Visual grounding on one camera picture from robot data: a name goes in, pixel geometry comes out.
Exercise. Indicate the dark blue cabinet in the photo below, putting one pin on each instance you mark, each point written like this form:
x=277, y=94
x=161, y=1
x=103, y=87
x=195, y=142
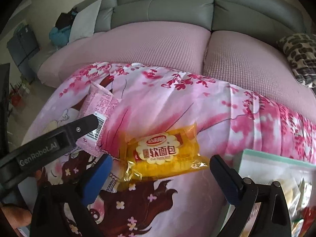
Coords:
x=23, y=44

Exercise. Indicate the white and green snack packet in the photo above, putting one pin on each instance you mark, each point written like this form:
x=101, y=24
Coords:
x=305, y=190

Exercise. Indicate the white tray with teal rim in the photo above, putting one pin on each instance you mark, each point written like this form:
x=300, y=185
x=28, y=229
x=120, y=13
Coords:
x=251, y=163

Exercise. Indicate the large red snack packet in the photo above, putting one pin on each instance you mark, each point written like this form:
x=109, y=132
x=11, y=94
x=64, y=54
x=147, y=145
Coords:
x=309, y=217

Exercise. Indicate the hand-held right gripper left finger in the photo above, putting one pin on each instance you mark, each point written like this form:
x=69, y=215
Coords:
x=98, y=177

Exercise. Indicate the grey sofa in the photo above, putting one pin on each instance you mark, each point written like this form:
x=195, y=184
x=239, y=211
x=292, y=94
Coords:
x=160, y=7

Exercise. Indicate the person's left hand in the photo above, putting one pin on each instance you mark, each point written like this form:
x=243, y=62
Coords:
x=14, y=216

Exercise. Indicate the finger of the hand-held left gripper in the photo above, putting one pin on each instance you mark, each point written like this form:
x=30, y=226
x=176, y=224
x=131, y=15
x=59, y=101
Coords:
x=82, y=127

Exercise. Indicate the black and white patterned pillow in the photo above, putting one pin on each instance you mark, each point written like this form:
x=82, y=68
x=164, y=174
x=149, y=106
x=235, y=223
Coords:
x=298, y=51

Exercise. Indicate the pink ribbed sofa cover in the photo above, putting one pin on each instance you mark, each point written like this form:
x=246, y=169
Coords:
x=148, y=47

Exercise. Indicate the pink snack packet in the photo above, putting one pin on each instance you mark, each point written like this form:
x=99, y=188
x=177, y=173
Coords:
x=101, y=101

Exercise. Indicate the light grey pillow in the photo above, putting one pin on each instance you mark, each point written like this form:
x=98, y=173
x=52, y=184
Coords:
x=85, y=22

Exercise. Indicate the yellow bread packet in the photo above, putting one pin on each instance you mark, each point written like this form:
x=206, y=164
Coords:
x=163, y=153

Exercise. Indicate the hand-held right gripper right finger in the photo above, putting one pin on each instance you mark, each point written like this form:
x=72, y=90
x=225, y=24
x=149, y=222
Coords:
x=224, y=177

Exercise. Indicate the printed cartoon blanket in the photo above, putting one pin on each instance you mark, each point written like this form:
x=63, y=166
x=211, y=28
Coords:
x=172, y=98

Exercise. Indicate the teal cloth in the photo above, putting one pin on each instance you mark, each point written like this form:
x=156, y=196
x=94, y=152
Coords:
x=58, y=35

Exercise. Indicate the plant in red pot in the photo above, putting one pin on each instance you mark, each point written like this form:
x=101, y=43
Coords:
x=16, y=96

